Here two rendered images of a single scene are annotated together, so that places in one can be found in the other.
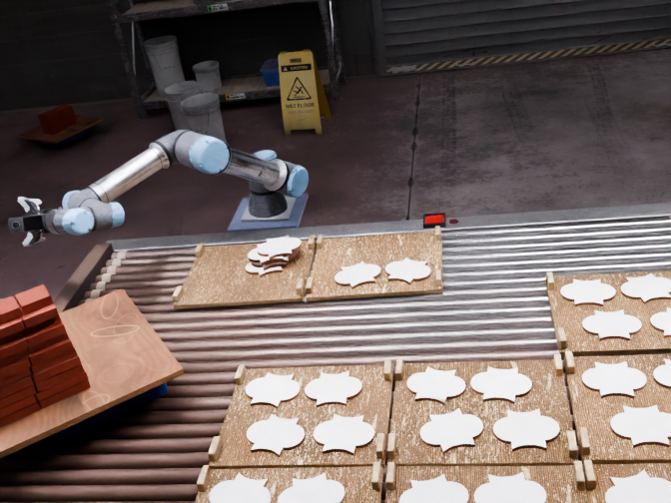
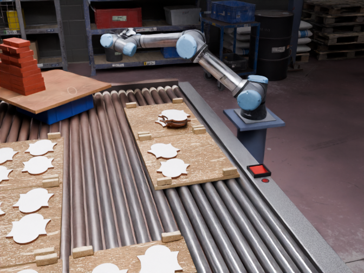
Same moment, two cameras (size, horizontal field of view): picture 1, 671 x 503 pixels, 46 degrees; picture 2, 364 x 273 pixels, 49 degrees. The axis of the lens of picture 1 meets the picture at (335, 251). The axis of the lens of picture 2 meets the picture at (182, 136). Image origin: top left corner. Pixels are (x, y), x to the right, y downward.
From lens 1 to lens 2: 2.13 m
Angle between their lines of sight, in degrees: 56
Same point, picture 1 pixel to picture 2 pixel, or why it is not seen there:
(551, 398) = (8, 257)
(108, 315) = (85, 86)
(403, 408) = (14, 193)
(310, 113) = not seen: outside the picture
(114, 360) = (46, 96)
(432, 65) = not seen: outside the picture
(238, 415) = (22, 144)
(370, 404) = (21, 181)
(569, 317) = (119, 256)
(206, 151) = (180, 41)
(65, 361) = (19, 77)
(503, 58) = not seen: outside the picture
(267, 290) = (141, 128)
